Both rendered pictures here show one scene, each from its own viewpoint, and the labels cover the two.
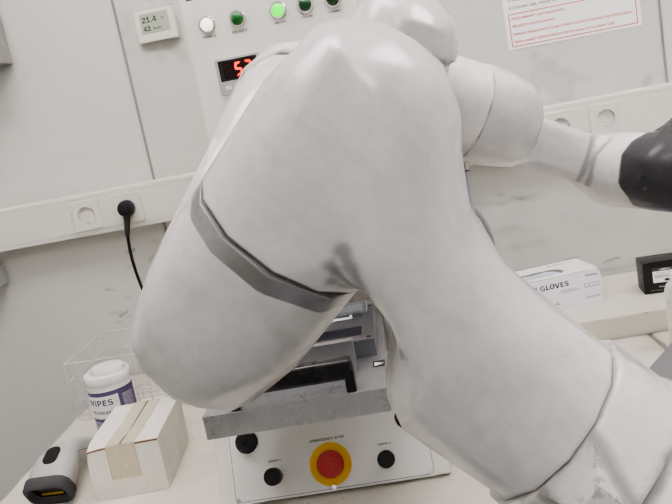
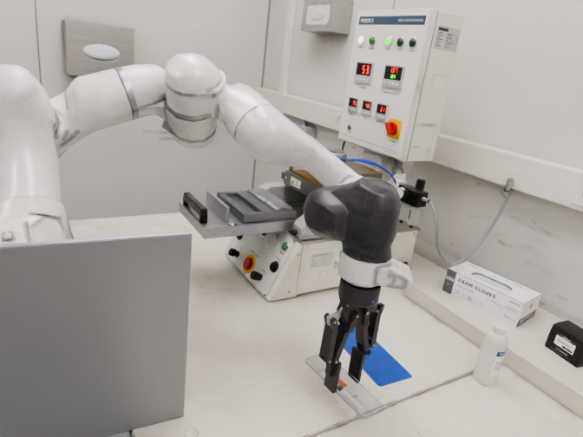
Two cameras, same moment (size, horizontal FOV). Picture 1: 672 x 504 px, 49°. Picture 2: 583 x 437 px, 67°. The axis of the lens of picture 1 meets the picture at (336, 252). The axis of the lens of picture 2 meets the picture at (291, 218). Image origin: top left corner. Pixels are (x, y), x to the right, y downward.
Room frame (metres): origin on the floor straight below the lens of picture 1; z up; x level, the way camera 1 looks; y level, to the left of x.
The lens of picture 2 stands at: (0.34, -0.99, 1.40)
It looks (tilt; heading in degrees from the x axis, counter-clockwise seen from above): 20 degrees down; 53
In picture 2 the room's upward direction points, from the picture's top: 7 degrees clockwise
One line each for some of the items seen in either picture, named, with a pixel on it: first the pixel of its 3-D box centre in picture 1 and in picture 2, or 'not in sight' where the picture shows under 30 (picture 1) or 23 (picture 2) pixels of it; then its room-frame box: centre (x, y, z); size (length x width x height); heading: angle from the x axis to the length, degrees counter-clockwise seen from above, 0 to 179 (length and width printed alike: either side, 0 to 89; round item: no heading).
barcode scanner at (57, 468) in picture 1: (66, 460); not in sight; (1.19, 0.53, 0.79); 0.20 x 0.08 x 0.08; 176
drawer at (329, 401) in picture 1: (304, 358); (240, 210); (0.95, 0.07, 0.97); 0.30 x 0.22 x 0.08; 176
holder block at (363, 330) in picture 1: (305, 339); (255, 205); (1.00, 0.07, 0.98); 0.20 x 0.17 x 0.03; 86
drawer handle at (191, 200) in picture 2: (291, 382); (194, 206); (0.81, 0.08, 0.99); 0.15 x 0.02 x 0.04; 86
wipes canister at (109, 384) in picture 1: (113, 401); not in sight; (1.35, 0.48, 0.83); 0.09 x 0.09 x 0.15
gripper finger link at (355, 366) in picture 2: not in sight; (356, 364); (0.92, -0.49, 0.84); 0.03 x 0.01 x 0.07; 90
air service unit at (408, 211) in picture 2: not in sight; (408, 201); (1.37, -0.19, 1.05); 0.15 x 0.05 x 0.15; 86
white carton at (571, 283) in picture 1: (539, 289); (489, 291); (1.52, -0.42, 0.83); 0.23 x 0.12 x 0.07; 95
